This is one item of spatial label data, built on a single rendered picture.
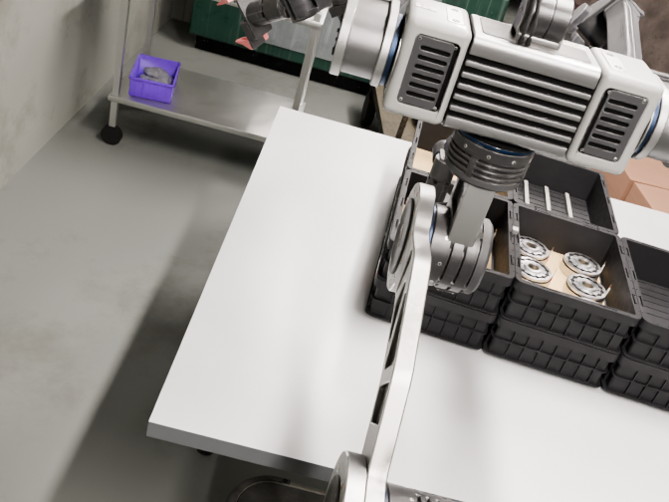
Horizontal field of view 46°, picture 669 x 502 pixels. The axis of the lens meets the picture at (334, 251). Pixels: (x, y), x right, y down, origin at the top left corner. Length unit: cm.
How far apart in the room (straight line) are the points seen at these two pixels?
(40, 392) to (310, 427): 117
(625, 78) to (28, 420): 188
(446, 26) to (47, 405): 176
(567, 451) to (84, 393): 146
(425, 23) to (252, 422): 83
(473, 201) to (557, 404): 74
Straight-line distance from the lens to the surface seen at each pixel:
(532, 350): 194
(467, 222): 133
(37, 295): 292
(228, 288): 188
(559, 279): 211
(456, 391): 181
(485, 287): 184
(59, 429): 247
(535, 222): 218
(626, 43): 166
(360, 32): 122
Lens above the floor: 182
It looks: 32 degrees down
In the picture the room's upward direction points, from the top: 17 degrees clockwise
